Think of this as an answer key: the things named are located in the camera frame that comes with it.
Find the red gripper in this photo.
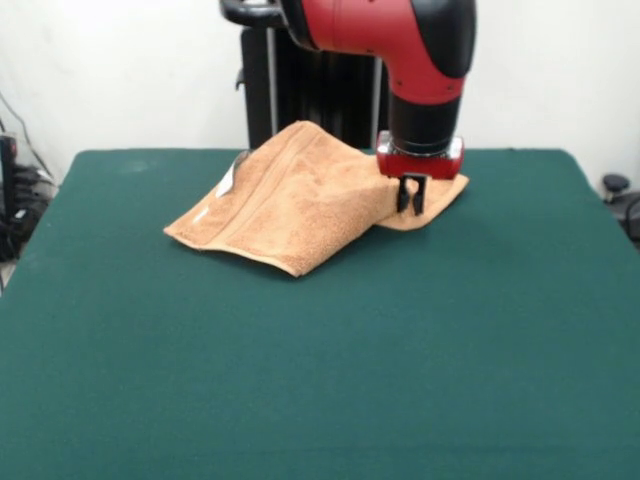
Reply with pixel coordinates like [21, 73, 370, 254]
[375, 130, 466, 217]

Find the tan terry towel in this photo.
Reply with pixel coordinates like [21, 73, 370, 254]
[163, 119, 470, 280]

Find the black office chair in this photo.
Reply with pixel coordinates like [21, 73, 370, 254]
[601, 173, 640, 249]

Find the dark green table cloth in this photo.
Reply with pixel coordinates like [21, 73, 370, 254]
[0, 148, 640, 480]

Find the black box device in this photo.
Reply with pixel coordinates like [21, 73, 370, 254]
[0, 133, 19, 261]

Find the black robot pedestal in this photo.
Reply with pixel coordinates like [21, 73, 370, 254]
[218, 0, 394, 150]

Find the black cable bundle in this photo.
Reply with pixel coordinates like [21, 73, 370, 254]
[13, 163, 59, 221]

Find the grey cable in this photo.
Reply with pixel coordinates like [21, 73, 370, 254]
[0, 92, 54, 179]

